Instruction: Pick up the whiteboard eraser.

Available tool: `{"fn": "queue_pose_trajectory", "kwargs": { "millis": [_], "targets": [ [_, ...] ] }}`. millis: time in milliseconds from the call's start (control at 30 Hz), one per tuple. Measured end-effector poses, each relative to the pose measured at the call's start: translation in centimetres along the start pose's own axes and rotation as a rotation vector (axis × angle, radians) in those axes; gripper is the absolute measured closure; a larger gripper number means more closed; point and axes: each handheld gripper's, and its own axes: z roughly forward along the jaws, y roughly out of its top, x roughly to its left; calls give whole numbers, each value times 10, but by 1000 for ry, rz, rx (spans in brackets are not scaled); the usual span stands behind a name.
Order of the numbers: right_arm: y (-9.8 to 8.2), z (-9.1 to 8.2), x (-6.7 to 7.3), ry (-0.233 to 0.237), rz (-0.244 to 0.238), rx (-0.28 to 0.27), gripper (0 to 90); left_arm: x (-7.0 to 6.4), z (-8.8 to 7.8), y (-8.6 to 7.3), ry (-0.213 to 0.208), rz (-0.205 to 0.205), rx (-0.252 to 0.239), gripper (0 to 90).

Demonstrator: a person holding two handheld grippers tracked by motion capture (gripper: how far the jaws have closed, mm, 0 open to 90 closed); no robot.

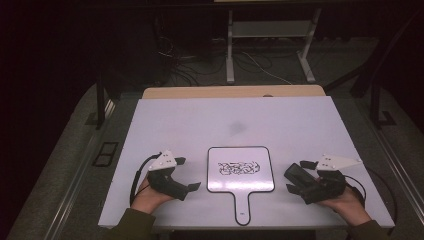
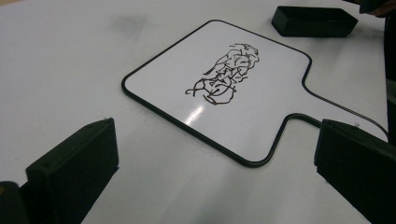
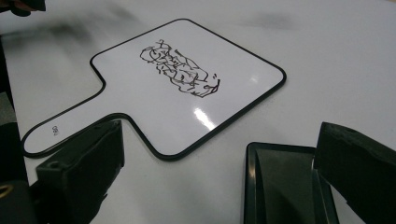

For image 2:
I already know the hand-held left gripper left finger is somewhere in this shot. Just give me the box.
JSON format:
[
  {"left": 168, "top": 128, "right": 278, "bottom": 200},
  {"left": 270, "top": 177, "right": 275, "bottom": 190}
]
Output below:
[{"left": 19, "top": 117, "right": 120, "bottom": 224}]

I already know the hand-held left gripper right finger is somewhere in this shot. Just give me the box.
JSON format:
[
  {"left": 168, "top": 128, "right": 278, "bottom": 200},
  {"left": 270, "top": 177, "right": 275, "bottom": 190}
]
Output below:
[{"left": 314, "top": 119, "right": 396, "bottom": 224}]

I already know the black whiteboard eraser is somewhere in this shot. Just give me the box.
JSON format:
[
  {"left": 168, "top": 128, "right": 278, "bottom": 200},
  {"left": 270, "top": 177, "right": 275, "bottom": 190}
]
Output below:
[{"left": 271, "top": 5, "right": 359, "bottom": 38}]

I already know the white paddle-shaped whiteboard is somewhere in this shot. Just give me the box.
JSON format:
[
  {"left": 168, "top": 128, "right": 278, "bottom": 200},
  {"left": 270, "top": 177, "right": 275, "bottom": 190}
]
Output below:
[{"left": 120, "top": 19, "right": 390, "bottom": 169}]

